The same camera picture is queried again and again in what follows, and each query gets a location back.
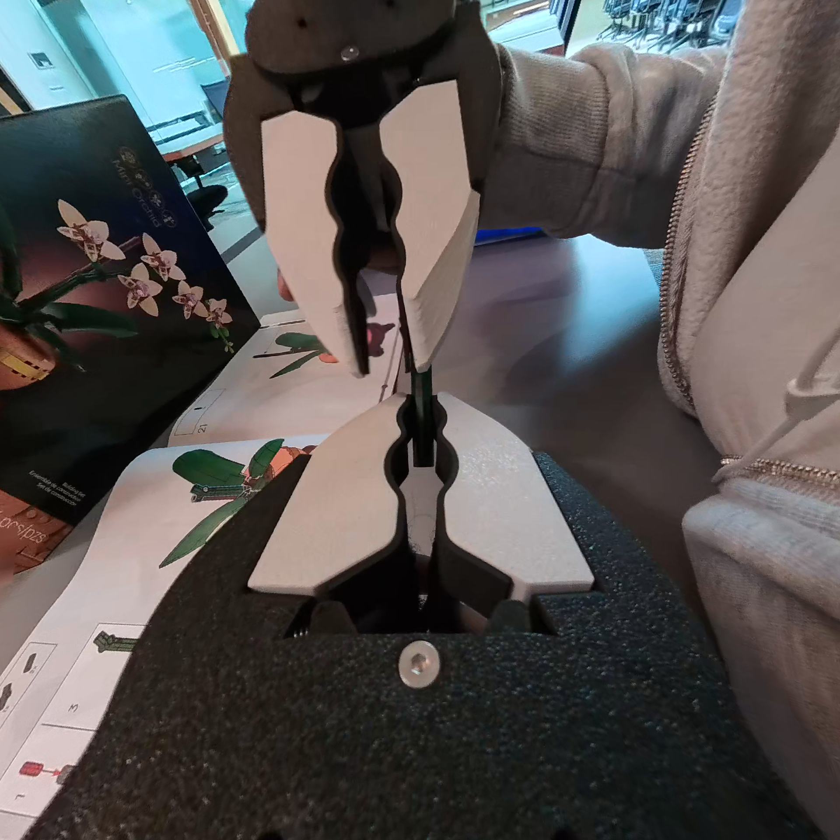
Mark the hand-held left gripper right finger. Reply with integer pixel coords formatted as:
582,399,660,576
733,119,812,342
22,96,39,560
435,392,596,602

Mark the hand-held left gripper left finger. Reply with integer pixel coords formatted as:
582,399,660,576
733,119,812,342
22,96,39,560
247,394,404,599

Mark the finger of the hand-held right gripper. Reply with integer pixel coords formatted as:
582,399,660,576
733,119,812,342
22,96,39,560
379,79,483,374
260,109,371,380

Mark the dark green toy stem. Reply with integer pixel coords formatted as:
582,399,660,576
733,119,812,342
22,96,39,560
408,367,437,468

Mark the person's right forearm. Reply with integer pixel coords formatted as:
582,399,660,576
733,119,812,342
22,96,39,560
482,41,729,247

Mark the grey desk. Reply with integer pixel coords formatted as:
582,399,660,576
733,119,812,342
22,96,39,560
0,217,719,690

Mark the black office chair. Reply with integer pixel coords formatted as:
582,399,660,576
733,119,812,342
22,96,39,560
174,157,229,231

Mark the blue plastic bin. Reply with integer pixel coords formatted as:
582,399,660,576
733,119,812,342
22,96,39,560
476,226,546,247

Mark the open building instruction booklet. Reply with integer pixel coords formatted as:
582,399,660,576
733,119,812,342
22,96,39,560
0,269,411,821

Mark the wooden top office table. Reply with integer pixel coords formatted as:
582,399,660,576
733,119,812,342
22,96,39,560
157,121,227,165

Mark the black orchid toy set box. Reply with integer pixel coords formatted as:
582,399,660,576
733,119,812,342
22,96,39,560
0,95,262,578

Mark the white hoodie drawstring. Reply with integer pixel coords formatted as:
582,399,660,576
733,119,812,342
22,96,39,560
728,328,840,470

